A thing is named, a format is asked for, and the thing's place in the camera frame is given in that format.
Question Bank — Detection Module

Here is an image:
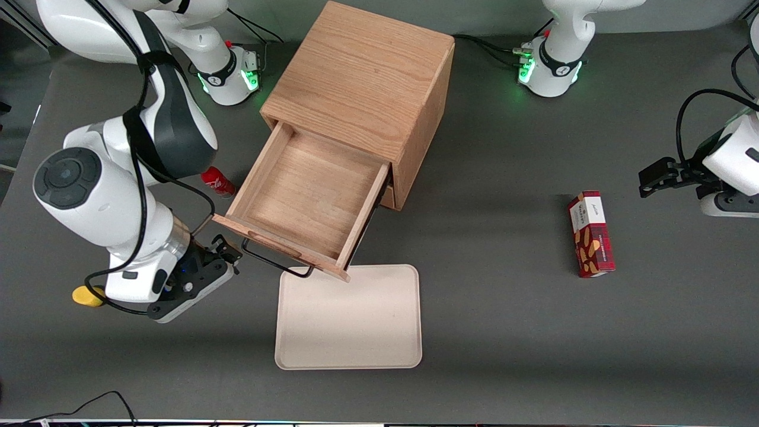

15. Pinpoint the black arm base cable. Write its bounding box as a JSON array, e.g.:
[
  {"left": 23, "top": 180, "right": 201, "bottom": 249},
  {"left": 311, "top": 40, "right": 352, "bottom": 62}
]
[
  {"left": 225, "top": 9, "right": 285, "bottom": 75},
  {"left": 454, "top": 34, "right": 534, "bottom": 67}
]

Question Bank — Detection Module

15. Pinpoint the light wooden drawer cabinet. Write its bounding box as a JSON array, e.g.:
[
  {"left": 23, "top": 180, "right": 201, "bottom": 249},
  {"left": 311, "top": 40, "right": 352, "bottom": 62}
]
[{"left": 260, "top": 0, "right": 456, "bottom": 211}]

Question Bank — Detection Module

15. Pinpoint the beige rectangular tray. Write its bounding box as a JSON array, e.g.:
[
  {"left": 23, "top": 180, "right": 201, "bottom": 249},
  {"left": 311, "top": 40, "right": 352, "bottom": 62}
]
[{"left": 274, "top": 264, "right": 423, "bottom": 371}]

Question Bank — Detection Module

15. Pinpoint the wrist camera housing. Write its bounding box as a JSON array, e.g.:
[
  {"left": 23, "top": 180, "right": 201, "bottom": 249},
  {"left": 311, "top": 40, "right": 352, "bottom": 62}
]
[
  {"left": 146, "top": 260, "right": 236, "bottom": 324},
  {"left": 699, "top": 191, "right": 759, "bottom": 218}
]

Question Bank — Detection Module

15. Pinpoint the red cola bottle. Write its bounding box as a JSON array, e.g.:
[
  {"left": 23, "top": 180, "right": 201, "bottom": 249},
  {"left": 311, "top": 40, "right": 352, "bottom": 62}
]
[{"left": 200, "top": 166, "right": 237, "bottom": 199}]

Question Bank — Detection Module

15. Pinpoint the black right arm base cable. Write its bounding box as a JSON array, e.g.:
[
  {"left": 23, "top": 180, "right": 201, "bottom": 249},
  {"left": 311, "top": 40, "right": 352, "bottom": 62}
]
[{"left": 225, "top": 9, "right": 285, "bottom": 75}]

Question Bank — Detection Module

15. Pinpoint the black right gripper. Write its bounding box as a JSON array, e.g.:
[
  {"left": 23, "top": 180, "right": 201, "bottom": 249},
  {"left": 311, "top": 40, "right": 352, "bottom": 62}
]
[{"left": 185, "top": 234, "right": 243, "bottom": 280}]

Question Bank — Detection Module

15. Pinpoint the left wrist camera housing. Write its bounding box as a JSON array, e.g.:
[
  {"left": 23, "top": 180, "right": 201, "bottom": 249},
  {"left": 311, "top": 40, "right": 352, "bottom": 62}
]
[{"left": 699, "top": 191, "right": 759, "bottom": 218}]

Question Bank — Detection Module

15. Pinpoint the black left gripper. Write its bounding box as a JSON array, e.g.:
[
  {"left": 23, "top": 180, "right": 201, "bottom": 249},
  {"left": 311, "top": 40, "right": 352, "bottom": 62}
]
[{"left": 639, "top": 135, "right": 729, "bottom": 200}]

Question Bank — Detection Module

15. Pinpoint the black left arm base cable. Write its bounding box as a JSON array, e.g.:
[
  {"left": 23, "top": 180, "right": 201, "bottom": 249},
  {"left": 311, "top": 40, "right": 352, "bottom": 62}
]
[{"left": 454, "top": 34, "right": 534, "bottom": 67}]

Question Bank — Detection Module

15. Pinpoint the thin black table cable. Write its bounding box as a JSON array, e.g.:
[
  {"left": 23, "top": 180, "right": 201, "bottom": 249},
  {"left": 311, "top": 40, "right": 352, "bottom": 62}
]
[{"left": 21, "top": 390, "right": 138, "bottom": 427}]

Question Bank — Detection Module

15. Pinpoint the black wire drawer handle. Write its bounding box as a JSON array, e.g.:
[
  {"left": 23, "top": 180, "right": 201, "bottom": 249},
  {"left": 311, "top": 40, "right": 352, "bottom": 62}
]
[{"left": 241, "top": 237, "right": 314, "bottom": 278}]

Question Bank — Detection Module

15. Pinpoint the small yellow rounded object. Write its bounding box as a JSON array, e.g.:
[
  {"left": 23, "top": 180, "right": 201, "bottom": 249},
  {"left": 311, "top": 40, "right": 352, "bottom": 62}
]
[{"left": 72, "top": 286, "right": 107, "bottom": 308}]

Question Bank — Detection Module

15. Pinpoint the right wrist camera housing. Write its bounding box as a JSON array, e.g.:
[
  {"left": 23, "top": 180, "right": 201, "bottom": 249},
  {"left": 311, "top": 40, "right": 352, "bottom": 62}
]
[{"left": 146, "top": 260, "right": 236, "bottom": 324}]

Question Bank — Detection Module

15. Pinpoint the red plaid cookie box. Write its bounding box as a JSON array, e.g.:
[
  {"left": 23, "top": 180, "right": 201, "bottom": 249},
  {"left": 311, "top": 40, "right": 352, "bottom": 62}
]
[{"left": 567, "top": 190, "right": 616, "bottom": 279}]

